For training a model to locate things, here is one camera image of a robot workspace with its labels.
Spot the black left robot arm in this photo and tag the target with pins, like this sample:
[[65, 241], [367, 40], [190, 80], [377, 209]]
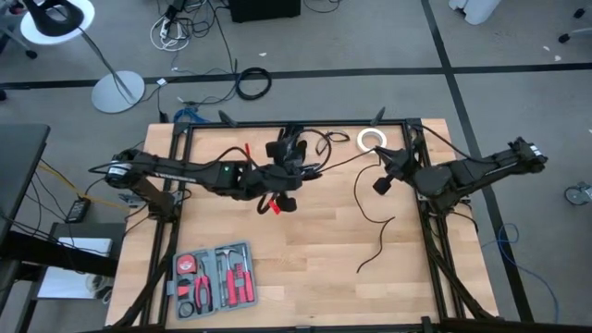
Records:
[[185, 168]]

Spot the white power strip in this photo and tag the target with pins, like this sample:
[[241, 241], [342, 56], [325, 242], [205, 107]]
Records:
[[164, 30]]

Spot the grey tool case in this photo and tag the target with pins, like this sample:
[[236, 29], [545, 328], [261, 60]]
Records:
[[213, 266]]

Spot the grey caster wheel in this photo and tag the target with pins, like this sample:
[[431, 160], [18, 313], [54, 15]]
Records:
[[575, 195]]

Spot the red utility knife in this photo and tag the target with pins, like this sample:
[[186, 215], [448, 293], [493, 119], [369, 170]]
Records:
[[183, 290]]

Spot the red tape measure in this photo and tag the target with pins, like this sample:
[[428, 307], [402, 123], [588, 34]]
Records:
[[186, 264]]

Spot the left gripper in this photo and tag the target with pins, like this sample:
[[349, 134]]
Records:
[[279, 180]]

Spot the grey metal clamp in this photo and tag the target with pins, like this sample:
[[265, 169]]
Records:
[[129, 199]]

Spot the black power adapter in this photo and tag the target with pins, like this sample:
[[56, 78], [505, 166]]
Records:
[[78, 210]]

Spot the red screwdriver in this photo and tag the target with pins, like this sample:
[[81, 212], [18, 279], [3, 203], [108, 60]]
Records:
[[248, 287]]

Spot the black green work gloves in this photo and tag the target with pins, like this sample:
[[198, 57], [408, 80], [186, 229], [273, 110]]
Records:
[[299, 159]]

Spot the black box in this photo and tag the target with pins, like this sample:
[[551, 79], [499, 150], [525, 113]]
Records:
[[263, 9]]

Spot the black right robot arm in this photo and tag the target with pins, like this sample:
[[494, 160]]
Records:
[[481, 168]]

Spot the black frame strut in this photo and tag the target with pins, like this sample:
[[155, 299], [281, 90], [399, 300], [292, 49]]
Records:
[[228, 119], [379, 115]]

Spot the white tape roll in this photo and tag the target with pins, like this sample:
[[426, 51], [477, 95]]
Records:
[[360, 141]]

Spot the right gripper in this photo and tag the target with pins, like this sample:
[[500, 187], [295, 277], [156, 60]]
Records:
[[402, 164]]

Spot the black desk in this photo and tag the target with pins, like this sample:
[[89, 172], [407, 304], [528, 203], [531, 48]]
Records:
[[18, 162]]

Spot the white bin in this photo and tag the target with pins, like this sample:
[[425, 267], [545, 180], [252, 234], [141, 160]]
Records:
[[476, 11]]

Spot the black electrical tape roll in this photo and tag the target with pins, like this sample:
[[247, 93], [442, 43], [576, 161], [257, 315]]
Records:
[[186, 310]]

